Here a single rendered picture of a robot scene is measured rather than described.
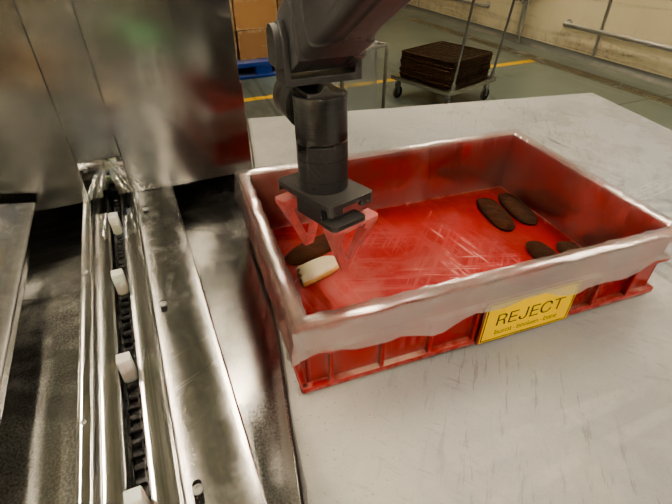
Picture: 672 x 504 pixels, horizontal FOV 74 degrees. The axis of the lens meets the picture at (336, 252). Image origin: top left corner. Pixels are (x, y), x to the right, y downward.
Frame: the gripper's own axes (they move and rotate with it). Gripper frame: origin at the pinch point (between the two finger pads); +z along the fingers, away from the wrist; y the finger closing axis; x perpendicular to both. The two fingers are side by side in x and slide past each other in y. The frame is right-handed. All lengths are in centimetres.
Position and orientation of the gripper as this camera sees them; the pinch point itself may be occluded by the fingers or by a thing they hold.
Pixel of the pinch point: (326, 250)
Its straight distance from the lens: 56.6
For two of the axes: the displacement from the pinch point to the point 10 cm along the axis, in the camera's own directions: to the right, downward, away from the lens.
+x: -7.7, 3.7, -5.2
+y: -6.4, -4.2, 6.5
